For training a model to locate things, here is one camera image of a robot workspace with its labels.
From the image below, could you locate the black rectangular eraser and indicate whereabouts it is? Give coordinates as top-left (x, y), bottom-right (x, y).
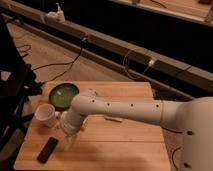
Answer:
top-left (37, 137), bottom-right (58, 163)

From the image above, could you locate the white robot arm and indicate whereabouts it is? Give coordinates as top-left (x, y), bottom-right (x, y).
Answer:
top-left (60, 89), bottom-right (213, 171)

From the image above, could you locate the white ceramic cup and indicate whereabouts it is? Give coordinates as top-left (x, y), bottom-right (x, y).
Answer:
top-left (35, 104), bottom-right (57, 127)

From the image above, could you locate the green round plate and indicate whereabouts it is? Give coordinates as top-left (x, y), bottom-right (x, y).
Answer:
top-left (48, 83), bottom-right (79, 111)

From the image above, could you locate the orange and white marker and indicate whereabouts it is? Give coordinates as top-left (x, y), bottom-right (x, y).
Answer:
top-left (104, 115), bottom-right (123, 123)

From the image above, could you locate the black tripod stand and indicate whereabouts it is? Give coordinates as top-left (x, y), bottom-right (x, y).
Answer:
top-left (0, 13), bottom-right (42, 152)

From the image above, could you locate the black floor cable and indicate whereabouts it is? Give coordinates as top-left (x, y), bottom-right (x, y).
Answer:
top-left (16, 37), bottom-right (88, 85)

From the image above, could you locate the white cable with plug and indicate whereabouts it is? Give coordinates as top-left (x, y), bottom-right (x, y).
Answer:
top-left (121, 49), bottom-right (156, 80)

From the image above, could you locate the grey metal rail beam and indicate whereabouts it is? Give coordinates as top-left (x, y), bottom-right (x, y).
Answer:
top-left (0, 0), bottom-right (213, 96)

